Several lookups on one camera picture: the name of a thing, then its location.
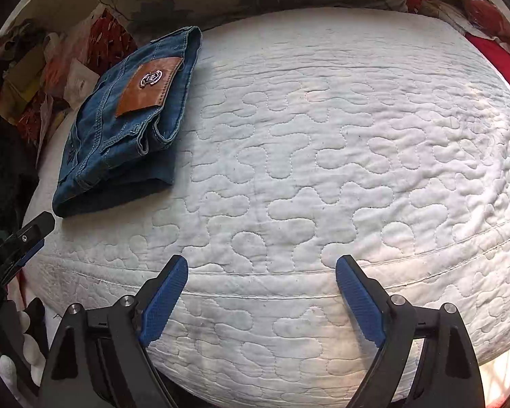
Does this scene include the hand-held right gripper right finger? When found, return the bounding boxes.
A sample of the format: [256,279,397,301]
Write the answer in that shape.
[335,254,487,408]

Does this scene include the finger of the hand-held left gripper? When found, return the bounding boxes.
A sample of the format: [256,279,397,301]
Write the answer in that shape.
[2,240,46,285]
[7,211,56,250]

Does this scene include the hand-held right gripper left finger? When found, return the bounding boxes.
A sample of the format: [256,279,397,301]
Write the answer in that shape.
[38,254,190,408]

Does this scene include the blue denim pants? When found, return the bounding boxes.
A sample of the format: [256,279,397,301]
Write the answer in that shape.
[52,25,202,218]

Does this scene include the person's left hand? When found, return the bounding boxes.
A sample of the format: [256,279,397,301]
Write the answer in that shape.
[0,309,47,394]

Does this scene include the dark green bag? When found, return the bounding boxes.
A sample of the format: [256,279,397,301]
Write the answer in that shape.
[0,117,41,243]

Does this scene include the black cloth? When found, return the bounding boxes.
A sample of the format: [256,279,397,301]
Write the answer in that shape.
[25,296,49,353]

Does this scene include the yellow cardboard box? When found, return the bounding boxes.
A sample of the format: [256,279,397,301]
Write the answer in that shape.
[2,47,47,111]

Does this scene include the white quilted mattress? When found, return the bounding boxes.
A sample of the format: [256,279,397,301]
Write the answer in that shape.
[23,6,510,408]

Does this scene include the white plastic bag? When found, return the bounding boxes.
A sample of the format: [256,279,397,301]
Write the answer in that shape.
[42,32,103,107]

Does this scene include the pile of mixed clothes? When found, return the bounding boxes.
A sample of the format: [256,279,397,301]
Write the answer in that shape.
[0,21,47,128]

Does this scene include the red patterned pillow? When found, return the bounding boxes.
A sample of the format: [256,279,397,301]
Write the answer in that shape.
[87,0,432,66]

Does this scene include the red cloth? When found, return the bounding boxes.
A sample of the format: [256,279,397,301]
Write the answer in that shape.
[465,32,510,109]

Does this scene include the clear plastic bag of goods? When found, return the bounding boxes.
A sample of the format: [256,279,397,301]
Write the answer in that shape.
[457,0,510,52]

